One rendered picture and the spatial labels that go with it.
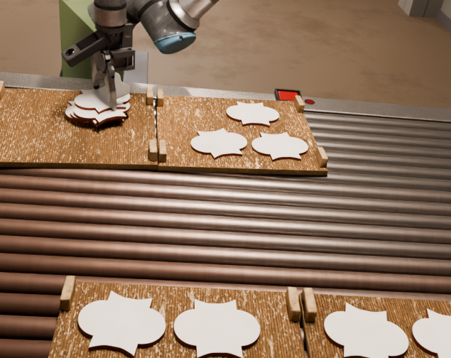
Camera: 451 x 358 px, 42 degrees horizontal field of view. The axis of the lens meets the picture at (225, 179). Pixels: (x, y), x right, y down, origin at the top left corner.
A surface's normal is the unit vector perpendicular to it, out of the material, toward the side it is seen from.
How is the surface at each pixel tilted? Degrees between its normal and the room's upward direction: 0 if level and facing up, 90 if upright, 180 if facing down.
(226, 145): 0
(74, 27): 90
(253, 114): 0
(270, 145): 0
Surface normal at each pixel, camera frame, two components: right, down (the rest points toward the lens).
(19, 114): 0.11, -0.81
